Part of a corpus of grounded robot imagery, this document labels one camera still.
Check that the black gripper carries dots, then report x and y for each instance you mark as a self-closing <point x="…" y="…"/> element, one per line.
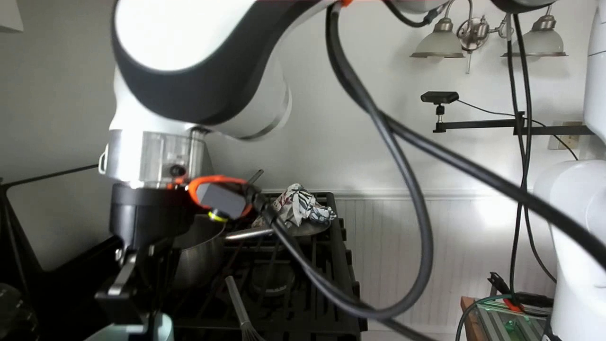
<point x="146" y="223"/>

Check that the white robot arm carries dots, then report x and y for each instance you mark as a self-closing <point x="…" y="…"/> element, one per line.
<point x="190" y="66"/>

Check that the large steel pot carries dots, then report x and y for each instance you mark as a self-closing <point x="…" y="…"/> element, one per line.
<point x="201" y="251"/>

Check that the patterned crumpled cloth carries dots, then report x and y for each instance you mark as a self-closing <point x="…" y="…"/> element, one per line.
<point x="302" y="211"/>

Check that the green circuit board box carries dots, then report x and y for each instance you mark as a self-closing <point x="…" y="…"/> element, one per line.
<point x="521" y="318"/>

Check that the wrist camera orange mount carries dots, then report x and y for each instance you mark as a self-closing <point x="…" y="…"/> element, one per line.
<point x="222" y="196"/>

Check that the wall mounted camera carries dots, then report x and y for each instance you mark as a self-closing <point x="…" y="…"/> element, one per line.
<point x="440" y="98"/>

